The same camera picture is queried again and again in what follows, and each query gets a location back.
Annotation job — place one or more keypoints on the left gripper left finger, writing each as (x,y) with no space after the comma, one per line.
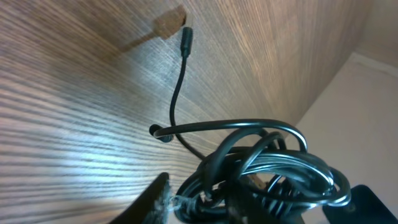
(151,207)

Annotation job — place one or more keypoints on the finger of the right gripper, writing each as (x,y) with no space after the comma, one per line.
(364,208)

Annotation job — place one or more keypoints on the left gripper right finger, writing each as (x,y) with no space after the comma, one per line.
(243,208)

